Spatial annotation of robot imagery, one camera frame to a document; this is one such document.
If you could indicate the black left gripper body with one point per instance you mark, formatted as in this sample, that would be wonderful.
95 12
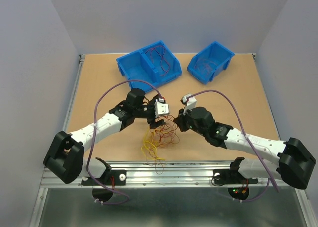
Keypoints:
147 111

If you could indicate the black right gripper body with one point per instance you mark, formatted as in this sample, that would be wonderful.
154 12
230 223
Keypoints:
192 125

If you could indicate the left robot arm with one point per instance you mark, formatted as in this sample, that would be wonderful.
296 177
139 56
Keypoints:
117 119

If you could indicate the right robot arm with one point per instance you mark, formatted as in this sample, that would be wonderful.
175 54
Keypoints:
289 161

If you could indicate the blue bin middle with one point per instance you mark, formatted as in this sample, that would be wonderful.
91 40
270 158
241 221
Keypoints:
166 66

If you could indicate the blue bin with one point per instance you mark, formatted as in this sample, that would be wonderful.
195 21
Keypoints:
209 62
166 66

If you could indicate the blue bin right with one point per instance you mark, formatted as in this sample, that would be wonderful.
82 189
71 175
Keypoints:
209 62

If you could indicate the metal sheet front panel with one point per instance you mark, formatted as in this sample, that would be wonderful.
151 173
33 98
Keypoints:
174 207

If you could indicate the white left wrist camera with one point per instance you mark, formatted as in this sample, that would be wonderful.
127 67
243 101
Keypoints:
161 107

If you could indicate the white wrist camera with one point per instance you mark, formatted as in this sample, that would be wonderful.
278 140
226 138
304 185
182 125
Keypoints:
189 102
161 107

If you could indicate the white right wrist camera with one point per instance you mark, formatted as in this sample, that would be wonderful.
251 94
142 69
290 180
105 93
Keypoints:
189 102

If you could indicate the aluminium front rail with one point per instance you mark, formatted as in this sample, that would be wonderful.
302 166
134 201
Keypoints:
175 174

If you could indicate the aluminium rail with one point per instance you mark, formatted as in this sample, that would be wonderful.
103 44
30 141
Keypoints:
175 174
72 107

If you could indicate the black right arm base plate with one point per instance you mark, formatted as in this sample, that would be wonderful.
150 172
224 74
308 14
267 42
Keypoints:
230 177

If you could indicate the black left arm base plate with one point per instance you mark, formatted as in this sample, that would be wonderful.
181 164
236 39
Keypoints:
110 178

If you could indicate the aluminium left side rail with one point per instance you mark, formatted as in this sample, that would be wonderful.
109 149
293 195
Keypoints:
72 107

